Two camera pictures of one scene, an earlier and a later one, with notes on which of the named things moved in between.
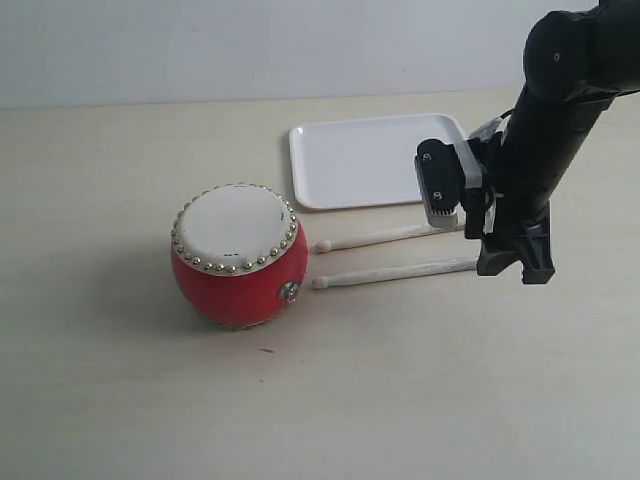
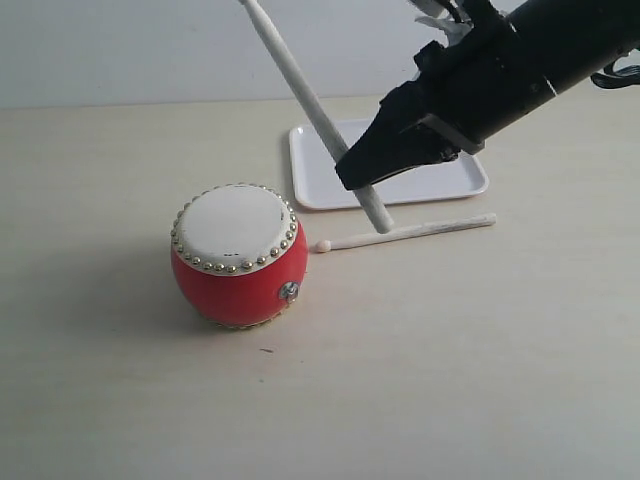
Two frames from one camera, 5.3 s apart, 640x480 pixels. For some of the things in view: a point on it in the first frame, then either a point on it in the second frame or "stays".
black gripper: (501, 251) → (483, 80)
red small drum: (239, 256) stays
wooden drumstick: (324, 281) → (313, 107)
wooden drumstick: (412, 232) stays
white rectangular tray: (363, 162) stays
